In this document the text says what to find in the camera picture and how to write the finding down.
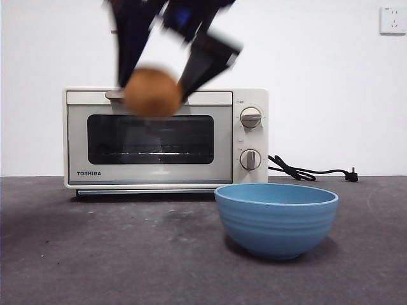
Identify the white Toshiba toaster oven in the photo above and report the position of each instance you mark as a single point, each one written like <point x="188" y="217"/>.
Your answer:
<point x="248" y="184"/>

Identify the glass oven door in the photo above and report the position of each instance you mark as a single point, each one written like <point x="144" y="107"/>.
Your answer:
<point x="76" y="143"/>

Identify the beige oven dial knob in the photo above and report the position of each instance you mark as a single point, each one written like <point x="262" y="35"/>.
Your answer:
<point x="250" y="159"/>
<point x="251" y="118"/>

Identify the blue ribbed bowl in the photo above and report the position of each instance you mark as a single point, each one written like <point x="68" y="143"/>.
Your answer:
<point x="276" y="228"/>

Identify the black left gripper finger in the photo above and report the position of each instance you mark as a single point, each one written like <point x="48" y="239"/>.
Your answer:
<point x="128" y="38"/>
<point x="206" y="63"/>

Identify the white wall socket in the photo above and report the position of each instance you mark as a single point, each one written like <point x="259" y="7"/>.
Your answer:
<point x="394" y="20"/>

